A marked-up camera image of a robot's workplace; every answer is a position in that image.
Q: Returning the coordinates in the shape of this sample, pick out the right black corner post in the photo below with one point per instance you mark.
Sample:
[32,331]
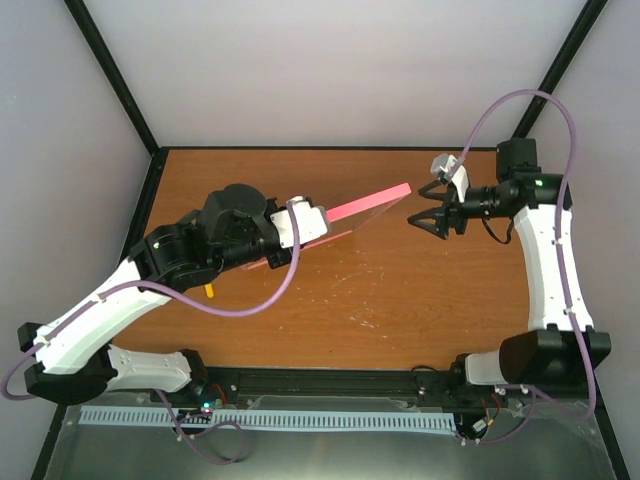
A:
[578,33]

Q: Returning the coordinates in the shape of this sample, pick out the pink picture frame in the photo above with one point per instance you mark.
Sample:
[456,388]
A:
[348,217]

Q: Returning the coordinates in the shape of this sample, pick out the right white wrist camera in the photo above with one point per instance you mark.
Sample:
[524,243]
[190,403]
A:
[448,170]

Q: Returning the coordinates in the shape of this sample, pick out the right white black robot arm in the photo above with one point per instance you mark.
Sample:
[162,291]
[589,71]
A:
[561,347]

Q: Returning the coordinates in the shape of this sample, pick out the yellow handled screwdriver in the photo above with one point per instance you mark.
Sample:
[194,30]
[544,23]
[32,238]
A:
[209,290]

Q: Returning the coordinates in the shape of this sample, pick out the left black corner post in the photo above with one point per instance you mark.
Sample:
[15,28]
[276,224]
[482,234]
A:
[94,39]

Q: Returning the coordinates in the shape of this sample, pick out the steel front plate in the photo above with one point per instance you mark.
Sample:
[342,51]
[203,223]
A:
[529,440]

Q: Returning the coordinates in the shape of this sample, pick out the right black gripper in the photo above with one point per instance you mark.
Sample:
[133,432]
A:
[440,213]

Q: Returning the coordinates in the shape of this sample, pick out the small green lit circuit board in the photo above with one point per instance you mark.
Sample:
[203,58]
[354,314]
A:
[210,404]

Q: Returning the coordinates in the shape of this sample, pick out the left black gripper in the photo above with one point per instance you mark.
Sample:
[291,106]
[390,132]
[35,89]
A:
[280,259]

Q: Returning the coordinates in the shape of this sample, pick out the black corner post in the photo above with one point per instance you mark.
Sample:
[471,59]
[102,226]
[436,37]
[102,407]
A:
[578,33]
[94,39]

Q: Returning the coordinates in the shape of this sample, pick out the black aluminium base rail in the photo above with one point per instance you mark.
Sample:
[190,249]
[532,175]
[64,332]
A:
[419,386]

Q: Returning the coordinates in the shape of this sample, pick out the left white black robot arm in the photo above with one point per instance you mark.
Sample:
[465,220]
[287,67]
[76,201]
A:
[74,358]

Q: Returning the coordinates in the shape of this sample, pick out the light blue slotted cable duct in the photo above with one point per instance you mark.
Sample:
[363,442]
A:
[271,420]

